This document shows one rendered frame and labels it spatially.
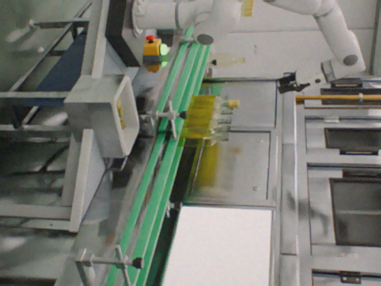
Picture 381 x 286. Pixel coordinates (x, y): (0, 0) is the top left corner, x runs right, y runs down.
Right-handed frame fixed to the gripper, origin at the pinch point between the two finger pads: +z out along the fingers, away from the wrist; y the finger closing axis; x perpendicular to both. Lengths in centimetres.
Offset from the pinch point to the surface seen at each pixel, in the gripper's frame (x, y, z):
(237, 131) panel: -19.9, 9.6, 27.9
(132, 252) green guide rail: 3, -71, 43
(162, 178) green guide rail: 2, -40, 41
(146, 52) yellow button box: 23, 21, 52
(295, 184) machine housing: -28.6, -21.7, 5.7
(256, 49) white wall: -244, 581, 141
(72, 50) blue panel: 32, 37, 93
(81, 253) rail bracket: 17, -82, 46
